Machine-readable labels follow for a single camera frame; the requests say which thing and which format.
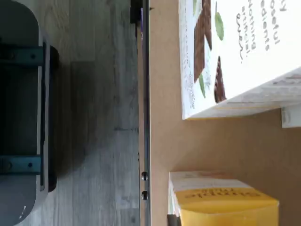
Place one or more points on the black shelf bolt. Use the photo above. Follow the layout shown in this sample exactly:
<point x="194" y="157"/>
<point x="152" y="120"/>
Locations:
<point x="144" y="176"/>

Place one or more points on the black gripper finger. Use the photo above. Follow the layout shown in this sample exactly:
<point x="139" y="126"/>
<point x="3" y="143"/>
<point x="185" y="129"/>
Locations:
<point x="173" y="220"/>

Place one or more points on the teal aluminium mounting frame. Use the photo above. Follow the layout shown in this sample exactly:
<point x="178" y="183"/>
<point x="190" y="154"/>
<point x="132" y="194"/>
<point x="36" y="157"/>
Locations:
<point x="21" y="55"/>

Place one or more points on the white Sweet Thins cracker box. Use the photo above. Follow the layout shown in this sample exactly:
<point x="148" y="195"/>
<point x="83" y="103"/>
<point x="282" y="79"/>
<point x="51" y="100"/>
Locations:
<point x="235" y="47"/>

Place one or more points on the dark grey robot base platform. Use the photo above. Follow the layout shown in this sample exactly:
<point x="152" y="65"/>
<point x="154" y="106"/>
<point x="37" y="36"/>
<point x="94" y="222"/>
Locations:
<point x="23" y="106"/>

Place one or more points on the small white yellow-label box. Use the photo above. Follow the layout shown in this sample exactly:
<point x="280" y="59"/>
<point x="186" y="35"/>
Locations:
<point x="223" y="200"/>

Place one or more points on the brown particleboard shelf board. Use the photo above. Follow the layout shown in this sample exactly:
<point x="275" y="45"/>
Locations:
<point x="164" y="141"/>

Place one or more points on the plain white box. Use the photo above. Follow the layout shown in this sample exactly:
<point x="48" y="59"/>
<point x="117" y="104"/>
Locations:
<point x="291" y="116"/>

